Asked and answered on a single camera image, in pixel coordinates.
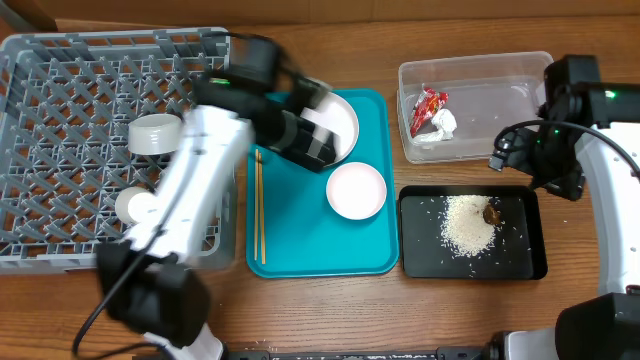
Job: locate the grey dish rack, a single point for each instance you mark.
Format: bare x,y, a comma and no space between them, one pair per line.
66,102

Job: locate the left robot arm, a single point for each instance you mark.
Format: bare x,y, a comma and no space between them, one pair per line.
146,279

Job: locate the brown food scrap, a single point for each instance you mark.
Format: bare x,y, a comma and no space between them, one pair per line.
491,215

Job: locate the red snack wrapper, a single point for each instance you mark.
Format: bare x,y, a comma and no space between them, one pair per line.
428,104

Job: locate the white cup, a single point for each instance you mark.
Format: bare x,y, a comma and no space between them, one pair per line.
134,204

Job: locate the wooden chopstick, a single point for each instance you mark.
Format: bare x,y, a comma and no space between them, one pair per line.
261,208
256,203

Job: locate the teal serving tray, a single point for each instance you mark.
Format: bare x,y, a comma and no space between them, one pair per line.
305,237

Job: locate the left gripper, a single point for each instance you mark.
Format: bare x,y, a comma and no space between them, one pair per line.
298,151

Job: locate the clear plastic bin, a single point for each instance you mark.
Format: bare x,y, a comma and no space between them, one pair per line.
486,93

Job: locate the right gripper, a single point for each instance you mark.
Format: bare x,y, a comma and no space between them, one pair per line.
558,183

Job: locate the pile of rice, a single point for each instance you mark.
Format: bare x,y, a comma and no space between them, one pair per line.
464,230

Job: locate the white napkin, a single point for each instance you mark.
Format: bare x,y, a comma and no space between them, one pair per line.
445,124

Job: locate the black tray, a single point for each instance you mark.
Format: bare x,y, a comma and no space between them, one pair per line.
518,252

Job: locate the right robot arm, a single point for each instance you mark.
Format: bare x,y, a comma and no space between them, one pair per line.
587,133

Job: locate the grey bowl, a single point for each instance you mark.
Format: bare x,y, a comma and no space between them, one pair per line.
154,134

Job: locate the small white plate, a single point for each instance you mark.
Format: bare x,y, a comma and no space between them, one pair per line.
356,191

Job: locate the large white plate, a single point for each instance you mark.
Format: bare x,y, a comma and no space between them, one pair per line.
337,115

